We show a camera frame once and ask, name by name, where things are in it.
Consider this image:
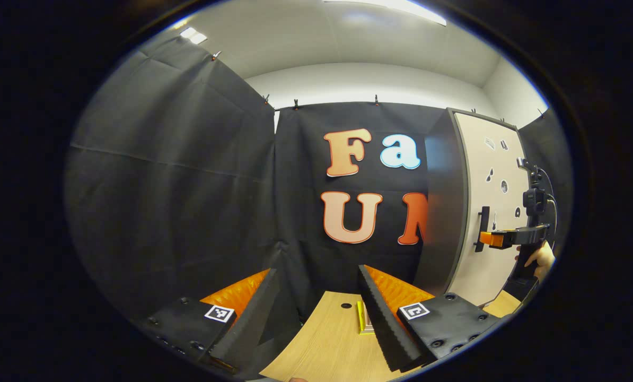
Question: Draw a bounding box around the small ceiling light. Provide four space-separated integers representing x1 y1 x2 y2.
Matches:
180 27 208 45

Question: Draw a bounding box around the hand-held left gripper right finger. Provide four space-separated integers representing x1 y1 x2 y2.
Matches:
359 264 511 373

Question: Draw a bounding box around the cream cabinet door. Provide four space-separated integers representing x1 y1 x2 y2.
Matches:
446 112 532 307

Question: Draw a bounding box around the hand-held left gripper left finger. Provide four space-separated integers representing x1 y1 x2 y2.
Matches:
136 268 280 375

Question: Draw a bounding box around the black backdrop cloth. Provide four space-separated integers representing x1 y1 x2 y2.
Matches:
65 34 574 380

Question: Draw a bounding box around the grey cabinet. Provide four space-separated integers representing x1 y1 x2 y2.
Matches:
413 108 529 306

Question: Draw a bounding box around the long ceiling light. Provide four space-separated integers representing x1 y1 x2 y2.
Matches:
324 0 447 26

